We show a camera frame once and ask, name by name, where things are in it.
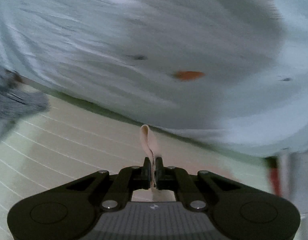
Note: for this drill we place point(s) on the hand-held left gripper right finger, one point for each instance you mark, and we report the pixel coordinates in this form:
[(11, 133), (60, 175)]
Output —
[(159, 175)]

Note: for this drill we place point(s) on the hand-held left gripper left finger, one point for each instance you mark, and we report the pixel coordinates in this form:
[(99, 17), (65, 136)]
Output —
[(147, 175)]

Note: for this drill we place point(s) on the red object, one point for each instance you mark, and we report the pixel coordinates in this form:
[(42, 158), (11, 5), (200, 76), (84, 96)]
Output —
[(274, 180)]

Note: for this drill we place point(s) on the blue plaid shirt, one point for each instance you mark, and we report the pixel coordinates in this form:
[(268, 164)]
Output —
[(19, 102)]

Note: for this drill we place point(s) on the green grid mat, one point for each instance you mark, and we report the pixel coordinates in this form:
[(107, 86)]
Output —
[(69, 150)]

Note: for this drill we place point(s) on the beige garment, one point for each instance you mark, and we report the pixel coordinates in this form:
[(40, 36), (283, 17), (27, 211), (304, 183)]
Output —
[(149, 140)]

